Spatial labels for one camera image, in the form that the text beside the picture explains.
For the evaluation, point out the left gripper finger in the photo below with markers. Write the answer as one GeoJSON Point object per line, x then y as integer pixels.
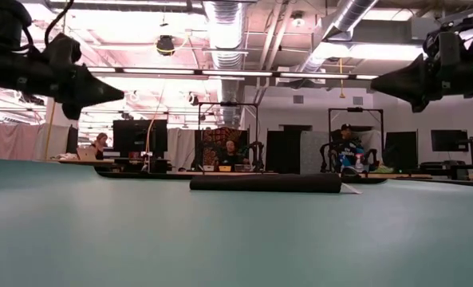
{"type": "Point", "coordinates": [88, 91]}
{"type": "Point", "coordinates": [72, 111]}

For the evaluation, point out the black towel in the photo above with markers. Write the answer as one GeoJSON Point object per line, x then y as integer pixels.
{"type": "Point", "coordinates": [264, 183]}

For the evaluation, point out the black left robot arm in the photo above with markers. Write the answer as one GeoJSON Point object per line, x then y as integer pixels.
{"type": "Point", "coordinates": [1, 24]}

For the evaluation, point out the person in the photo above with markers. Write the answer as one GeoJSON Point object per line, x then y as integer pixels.
{"type": "Point", "coordinates": [100, 145]}
{"type": "Point", "coordinates": [230, 153]}
{"type": "Point", "coordinates": [349, 149]}

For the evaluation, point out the open white laptop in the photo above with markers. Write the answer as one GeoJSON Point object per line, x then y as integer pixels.
{"type": "Point", "coordinates": [86, 154]}

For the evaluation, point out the pale partition curtain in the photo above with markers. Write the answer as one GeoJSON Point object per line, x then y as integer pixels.
{"type": "Point", "coordinates": [20, 139]}

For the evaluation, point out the large black monitor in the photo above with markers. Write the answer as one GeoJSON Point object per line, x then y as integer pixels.
{"type": "Point", "coordinates": [138, 137]}

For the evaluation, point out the white spray bottle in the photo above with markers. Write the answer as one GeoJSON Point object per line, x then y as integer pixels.
{"type": "Point", "coordinates": [359, 162]}

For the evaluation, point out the red patterned cloth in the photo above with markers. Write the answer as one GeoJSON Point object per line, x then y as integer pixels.
{"type": "Point", "coordinates": [218, 137]}

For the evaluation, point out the long white light bar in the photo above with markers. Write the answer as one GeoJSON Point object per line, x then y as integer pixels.
{"type": "Point", "coordinates": [236, 73]}

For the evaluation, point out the green table mat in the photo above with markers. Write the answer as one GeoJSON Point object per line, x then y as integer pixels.
{"type": "Point", "coordinates": [236, 239]}

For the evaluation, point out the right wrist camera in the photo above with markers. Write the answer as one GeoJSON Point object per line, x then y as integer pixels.
{"type": "Point", "coordinates": [447, 44]}

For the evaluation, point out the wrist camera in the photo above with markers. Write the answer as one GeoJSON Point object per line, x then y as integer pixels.
{"type": "Point", "coordinates": [62, 49]}
{"type": "Point", "coordinates": [447, 44]}

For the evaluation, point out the black wall monitor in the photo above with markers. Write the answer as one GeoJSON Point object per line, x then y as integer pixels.
{"type": "Point", "coordinates": [449, 140]}

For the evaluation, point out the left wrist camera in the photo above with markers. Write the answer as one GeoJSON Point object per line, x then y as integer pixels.
{"type": "Point", "coordinates": [62, 49]}

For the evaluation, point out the black rig frame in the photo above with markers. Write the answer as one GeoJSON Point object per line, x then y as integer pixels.
{"type": "Point", "coordinates": [228, 104]}
{"type": "Point", "coordinates": [355, 109]}

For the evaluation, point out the black ceiling dome camera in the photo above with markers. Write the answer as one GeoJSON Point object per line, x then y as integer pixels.
{"type": "Point", "coordinates": [165, 45]}

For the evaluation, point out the silver ventilation duct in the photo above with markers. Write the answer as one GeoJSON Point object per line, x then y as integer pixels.
{"type": "Point", "coordinates": [225, 36]}
{"type": "Point", "coordinates": [340, 28]}

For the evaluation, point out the black aluminium table frame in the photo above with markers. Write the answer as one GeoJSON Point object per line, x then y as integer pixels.
{"type": "Point", "coordinates": [140, 175]}

